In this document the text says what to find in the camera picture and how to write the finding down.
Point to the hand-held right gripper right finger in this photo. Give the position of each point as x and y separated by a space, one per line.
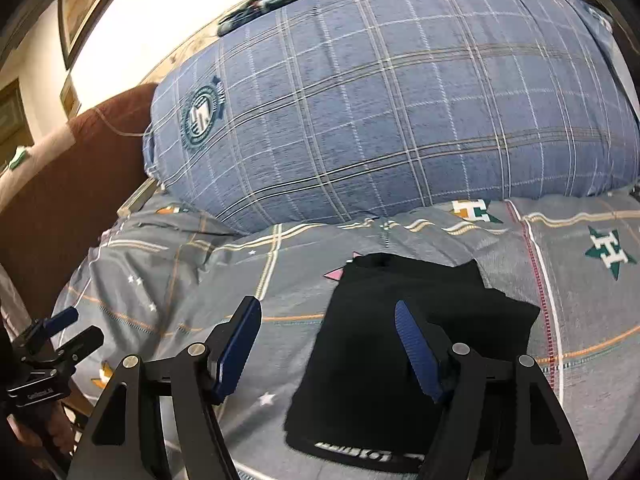
417 350

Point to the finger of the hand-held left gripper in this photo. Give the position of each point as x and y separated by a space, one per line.
82 344
57 321

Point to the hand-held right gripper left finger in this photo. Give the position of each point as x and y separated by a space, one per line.
235 350

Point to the black pants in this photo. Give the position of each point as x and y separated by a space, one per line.
370 360

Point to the person's left hand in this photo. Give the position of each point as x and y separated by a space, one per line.
50 430

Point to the brown padded headboard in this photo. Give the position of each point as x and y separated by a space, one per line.
75 210

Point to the grey printed bedsheet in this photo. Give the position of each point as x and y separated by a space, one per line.
575 310

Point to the green and white item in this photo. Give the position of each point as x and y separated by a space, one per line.
19 158

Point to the blue plaid pillow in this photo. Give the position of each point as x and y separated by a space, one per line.
400 110

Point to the wooden bed rail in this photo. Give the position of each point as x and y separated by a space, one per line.
136 199

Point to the dark wooden frame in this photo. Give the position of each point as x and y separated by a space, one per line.
10 115

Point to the framed wall picture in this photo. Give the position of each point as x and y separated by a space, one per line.
87 5

